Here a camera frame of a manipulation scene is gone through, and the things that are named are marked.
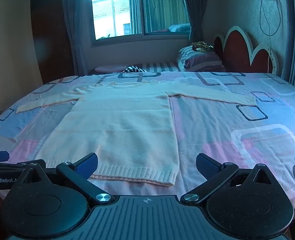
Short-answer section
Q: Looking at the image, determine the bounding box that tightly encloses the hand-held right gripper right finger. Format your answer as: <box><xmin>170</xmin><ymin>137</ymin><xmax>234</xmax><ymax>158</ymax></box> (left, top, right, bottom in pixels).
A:
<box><xmin>180</xmin><ymin>152</ymin><xmax>274</xmax><ymax>204</ymax></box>

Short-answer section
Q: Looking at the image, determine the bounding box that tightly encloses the dark wooden door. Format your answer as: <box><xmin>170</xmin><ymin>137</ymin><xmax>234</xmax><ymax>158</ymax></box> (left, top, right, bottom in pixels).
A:
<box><xmin>30</xmin><ymin>0</ymin><xmax>74</xmax><ymax>84</ymax></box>

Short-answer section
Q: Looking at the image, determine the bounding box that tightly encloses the black and white striped cloth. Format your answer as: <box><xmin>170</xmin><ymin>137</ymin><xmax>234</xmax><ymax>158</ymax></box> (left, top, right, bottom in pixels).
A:
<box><xmin>122</xmin><ymin>65</ymin><xmax>145</xmax><ymax>74</ymax></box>

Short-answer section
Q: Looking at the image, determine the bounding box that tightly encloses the gold and dark bag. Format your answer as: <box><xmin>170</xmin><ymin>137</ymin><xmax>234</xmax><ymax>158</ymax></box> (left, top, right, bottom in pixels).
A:
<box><xmin>191</xmin><ymin>41</ymin><xmax>214</xmax><ymax>53</ymax></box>

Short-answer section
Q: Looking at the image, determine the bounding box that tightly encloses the dark charging cable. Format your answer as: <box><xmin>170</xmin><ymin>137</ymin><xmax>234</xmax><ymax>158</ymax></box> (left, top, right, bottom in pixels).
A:
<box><xmin>259</xmin><ymin>0</ymin><xmax>282</xmax><ymax>37</ymax></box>

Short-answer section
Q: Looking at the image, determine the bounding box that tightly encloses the window with sliding panes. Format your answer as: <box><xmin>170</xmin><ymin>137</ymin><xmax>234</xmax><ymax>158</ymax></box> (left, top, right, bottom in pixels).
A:
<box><xmin>87</xmin><ymin>0</ymin><xmax>192</xmax><ymax>41</ymax></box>

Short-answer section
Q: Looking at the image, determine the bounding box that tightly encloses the white cable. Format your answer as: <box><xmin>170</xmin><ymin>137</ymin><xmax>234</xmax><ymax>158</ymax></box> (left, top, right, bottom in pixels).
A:
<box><xmin>267</xmin><ymin>35</ymin><xmax>274</xmax><ymax>74</ymax></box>

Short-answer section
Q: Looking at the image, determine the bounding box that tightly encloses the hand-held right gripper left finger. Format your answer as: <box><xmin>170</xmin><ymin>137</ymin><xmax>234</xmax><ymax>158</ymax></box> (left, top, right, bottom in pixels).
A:
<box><xmin>20</xmin><ymin>152</ymin><xmax>115</xmax><ymax>204</ymax></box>

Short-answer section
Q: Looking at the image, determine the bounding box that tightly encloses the blue folded cloth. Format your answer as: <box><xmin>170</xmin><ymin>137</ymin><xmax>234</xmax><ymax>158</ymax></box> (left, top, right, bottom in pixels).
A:
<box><xmin>168</xmin><ymin>23</ymin><xmax>191</xmax><ymax>33</ymax></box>

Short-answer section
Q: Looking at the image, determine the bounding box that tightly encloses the cream knitted sweater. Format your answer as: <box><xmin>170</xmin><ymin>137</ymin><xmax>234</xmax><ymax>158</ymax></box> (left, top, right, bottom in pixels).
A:
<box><xmin>16</xmin><ymin>80</ymin><xmax>257</xmax><ymax>187</ymax></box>

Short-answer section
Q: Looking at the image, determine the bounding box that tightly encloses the pink flat pillow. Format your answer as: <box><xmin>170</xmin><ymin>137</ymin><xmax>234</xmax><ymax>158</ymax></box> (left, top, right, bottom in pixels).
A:
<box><xmin>94</xmin><ymin>65</ymin><xmax>128</xmax><ymax>72</ymax></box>

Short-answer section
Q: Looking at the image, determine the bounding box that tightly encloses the striped pillow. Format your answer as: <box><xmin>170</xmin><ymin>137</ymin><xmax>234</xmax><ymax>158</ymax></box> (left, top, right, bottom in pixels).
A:
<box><xmin>176</xmin><ymin>45</ymin><xmax>226</xmax><ymax>72</ymax></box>

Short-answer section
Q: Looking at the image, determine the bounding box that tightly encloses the grey striped sheet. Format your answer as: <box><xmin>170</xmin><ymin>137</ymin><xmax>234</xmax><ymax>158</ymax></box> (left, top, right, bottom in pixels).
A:
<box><xmin>90</xmin><ymin>61</ymin><xmax>182</xmax><ymax>74</ymax></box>

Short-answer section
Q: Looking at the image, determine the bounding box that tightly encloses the red and white headboard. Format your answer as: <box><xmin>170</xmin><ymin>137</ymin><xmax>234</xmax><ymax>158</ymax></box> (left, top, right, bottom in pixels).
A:
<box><xmin>214</xmin><ymin>26</ymin><xmax>280</xmax><ymax>75</ymax></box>

